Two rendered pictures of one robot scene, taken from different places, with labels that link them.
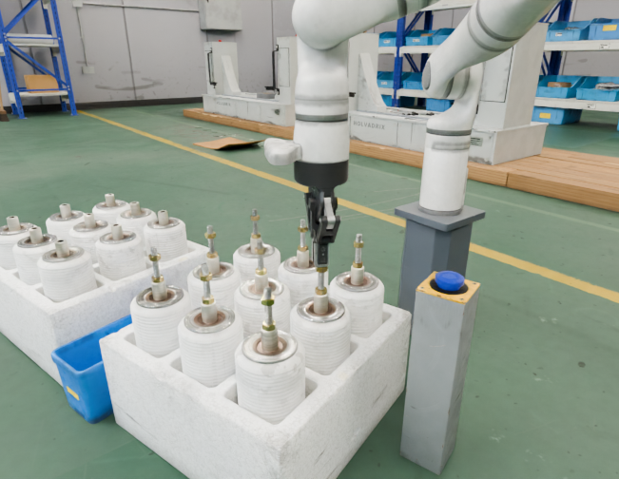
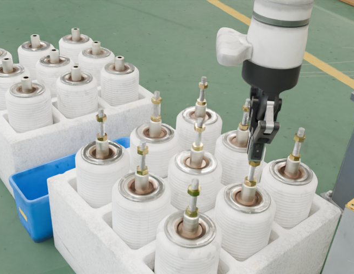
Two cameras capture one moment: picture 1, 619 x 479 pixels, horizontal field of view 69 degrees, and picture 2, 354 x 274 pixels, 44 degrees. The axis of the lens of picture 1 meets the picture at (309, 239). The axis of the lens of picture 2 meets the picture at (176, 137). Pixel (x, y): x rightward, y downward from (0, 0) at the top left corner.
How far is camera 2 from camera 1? 0.10 m
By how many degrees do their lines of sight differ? 15
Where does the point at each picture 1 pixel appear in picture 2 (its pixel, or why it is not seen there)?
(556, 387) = not seen: outside the picture
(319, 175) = (265, 79)
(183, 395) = (109, 250)
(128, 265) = (82, 106)
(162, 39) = not seen: outside the picture
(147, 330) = (87, 182)
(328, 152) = (279, 58)
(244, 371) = (162, 248)
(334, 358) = (250, 246)
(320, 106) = (280, 11)
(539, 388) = not seen: outside the picture
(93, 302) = (48, 137)
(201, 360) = (128, 223)
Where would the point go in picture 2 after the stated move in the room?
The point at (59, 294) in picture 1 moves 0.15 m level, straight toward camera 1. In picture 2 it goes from (20, 125) to (23, 164)
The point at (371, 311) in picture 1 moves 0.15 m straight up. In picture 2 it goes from (298, 205) to (319, 129)
